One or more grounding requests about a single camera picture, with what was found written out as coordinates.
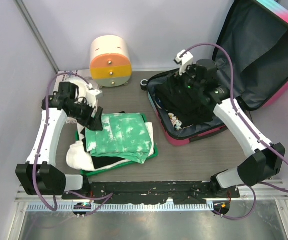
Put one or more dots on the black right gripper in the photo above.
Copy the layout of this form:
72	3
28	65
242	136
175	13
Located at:
188	70

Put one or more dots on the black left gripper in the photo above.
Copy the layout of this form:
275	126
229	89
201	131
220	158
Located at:
93	124

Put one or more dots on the green tie-dye garment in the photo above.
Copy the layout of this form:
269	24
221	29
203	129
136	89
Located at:
124	135

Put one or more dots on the black garment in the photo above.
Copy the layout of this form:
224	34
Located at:
90	163
182	102

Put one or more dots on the white towel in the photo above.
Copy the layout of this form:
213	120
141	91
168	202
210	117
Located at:
76	152

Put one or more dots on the pink and teal children's suitcase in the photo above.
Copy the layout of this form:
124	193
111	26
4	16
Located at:
251	57

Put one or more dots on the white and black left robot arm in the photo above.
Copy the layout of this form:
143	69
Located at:
39	172

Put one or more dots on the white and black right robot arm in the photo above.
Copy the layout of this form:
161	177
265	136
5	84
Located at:
261	161

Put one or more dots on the white paper plate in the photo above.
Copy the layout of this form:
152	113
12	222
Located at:
84	88

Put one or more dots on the white floral fabric item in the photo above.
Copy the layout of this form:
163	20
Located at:
176	123

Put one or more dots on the green plastic tray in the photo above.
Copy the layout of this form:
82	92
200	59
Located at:
96	172

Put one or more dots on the pastel three-drawer storage box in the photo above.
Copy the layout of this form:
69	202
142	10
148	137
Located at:
110	64

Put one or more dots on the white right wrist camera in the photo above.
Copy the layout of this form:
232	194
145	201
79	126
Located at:
183	59

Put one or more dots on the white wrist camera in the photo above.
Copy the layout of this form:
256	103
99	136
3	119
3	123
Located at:
183	59
92	97

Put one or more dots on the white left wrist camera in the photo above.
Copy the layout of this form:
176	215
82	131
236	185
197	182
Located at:
92	97

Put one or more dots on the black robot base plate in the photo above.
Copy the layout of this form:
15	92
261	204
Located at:
152	192

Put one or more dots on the white slotted cable duct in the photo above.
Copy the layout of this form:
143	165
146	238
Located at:
166	207

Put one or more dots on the aluminium frame rail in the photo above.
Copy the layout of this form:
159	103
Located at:
262	192

